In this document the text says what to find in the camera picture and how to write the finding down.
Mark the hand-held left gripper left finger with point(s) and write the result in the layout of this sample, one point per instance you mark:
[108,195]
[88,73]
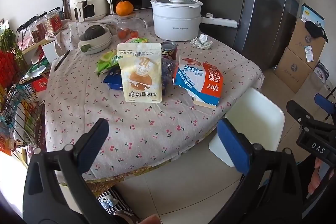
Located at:
[95,140]

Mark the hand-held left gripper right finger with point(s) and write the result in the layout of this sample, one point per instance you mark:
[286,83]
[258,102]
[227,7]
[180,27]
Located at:
[233,145]

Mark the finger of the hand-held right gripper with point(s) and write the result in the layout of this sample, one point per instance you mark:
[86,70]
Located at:
[299,112]
[321,101]

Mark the white plastic bin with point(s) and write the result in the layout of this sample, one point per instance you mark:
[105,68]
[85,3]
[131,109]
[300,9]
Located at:
[252,113]

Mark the torn blue orange carton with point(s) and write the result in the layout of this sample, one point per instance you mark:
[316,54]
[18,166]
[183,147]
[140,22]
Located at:
[202,82]

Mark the green snack packet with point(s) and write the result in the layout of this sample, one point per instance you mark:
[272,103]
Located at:
[107,61]

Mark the cream snack pouch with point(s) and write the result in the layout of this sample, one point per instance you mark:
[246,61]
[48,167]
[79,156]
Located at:
[139,66]

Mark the dark clear plastic bag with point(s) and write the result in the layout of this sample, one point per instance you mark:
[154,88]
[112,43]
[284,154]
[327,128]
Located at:
[168,69]

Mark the white tissue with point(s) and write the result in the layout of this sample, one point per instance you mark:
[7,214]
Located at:
[202,42]

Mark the dark red milk can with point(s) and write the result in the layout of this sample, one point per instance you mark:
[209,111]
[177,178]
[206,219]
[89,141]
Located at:
[169,50]

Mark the person's right hand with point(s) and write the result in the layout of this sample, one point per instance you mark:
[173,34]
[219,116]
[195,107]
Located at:
[315,179]

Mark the large cardboard box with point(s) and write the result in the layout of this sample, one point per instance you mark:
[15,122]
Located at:
[294,71]

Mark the small cardboard box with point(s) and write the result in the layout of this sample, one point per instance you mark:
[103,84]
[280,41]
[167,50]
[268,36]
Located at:
[302,45]

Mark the cherry printed tablecloth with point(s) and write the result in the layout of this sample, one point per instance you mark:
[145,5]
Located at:
[157,129]

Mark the black cloth item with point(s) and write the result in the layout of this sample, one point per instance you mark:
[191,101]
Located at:
[316,31]

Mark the black pen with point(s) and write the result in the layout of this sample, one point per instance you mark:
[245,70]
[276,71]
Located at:
[61,60]

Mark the blue printed box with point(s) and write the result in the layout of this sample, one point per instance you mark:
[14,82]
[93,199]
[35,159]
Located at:
[311,12]

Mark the white lunch bowl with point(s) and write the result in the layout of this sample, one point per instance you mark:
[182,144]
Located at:
[97,45]

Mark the green pumpkin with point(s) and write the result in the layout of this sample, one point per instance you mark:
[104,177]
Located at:
[92,32]

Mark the small orange fruit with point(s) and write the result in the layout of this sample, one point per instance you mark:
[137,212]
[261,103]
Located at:
[122,33]
[134,33]

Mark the wooden shelf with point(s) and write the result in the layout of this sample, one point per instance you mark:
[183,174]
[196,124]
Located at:
[34,46]

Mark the grey refrigerator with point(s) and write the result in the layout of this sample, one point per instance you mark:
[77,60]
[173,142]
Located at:
[262,3]

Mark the glass jar with wooden lid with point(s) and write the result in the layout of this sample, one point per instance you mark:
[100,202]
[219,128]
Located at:
[126,26]

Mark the green plant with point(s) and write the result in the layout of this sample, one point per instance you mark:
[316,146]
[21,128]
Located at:
[9,40]

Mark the white electric cooking pot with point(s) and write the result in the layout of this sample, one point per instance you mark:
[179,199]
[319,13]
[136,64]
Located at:
[173,27]

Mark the orange tangerine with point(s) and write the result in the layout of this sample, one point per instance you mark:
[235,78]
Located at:
[124,8]

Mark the clear glass vase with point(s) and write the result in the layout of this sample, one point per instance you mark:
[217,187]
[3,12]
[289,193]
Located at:
[65,7]

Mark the white rimmed glass pot lid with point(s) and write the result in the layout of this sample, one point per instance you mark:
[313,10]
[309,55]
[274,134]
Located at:
[178,2]

